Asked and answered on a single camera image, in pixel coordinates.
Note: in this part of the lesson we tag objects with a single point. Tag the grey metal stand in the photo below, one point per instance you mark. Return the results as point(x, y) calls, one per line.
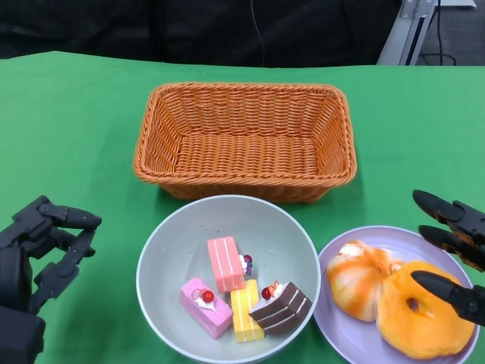
point(399, 34)

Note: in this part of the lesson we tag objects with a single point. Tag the salmon pink layered cake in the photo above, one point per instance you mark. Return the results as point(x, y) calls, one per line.
point(223, 261)

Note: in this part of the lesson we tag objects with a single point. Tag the pale green bowl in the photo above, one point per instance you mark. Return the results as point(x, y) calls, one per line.
point(189, 235)

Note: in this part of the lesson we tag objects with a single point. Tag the yellow layered cake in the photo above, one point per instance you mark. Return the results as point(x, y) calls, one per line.
point(244, 318)

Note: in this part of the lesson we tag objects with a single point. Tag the green tablecloth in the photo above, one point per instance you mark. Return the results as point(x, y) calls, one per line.
point(57, 132)

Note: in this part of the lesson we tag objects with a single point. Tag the chocolate brown layered cake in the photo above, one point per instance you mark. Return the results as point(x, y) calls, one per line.
point(284, 311)

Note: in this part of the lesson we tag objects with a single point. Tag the orange striped bread bun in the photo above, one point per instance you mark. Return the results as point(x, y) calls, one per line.
point(352, 288)

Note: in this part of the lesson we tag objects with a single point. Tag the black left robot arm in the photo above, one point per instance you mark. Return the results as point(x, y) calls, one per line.
point(19, 337)

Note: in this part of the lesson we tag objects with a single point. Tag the lavender plate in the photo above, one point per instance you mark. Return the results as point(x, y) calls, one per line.
point(379, 235)

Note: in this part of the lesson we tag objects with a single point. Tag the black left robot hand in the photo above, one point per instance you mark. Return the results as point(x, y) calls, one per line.
point(19, 261)

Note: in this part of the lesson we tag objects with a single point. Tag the orange wicker basket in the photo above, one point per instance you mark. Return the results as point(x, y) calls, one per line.
point(242, 151)

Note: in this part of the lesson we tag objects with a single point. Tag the black cloth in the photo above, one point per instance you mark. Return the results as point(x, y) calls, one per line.
point(113, 26)

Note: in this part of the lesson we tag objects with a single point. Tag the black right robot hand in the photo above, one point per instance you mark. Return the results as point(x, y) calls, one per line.
point(466, 223)

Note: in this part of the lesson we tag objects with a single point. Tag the magenta pink cake slice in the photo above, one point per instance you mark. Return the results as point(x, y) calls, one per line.
point(204, 314)

